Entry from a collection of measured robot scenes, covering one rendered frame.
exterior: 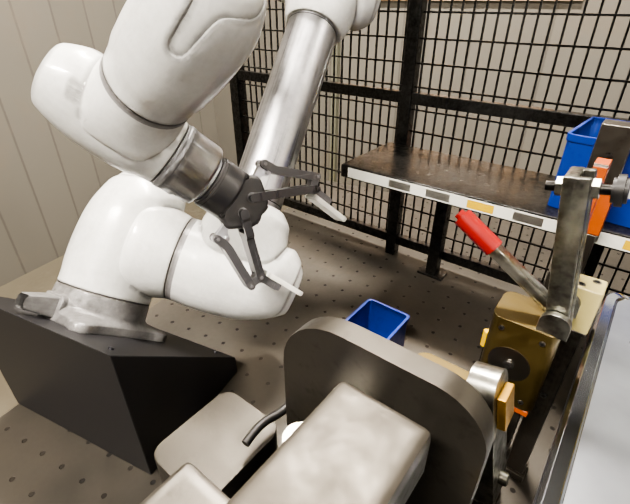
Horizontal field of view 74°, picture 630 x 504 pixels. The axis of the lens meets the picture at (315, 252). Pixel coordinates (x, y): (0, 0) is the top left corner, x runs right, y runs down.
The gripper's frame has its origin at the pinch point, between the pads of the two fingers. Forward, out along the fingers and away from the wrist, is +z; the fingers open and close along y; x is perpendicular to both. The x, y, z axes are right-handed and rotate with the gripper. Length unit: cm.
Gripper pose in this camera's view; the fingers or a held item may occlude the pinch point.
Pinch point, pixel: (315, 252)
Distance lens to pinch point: 66.7
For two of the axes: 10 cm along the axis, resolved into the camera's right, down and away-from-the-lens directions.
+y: -5.1, 8.6, -1.1
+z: 7.1, 4.8, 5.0
